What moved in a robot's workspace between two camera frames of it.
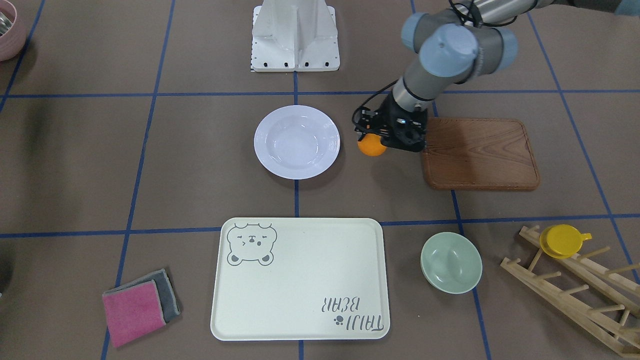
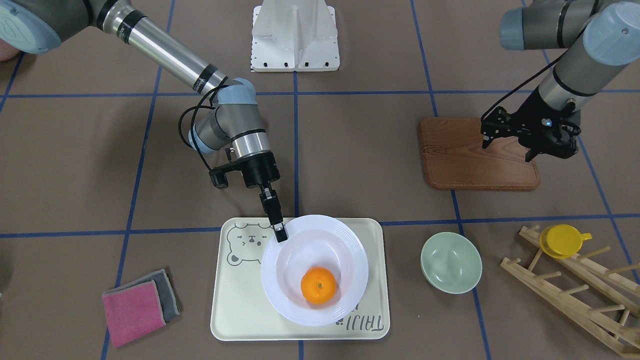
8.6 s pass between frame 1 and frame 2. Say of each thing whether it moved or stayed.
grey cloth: stayed
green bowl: stayed
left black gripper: moved
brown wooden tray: stayed
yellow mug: stayed
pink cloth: stayed
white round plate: moved
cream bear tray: stayed
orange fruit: moved
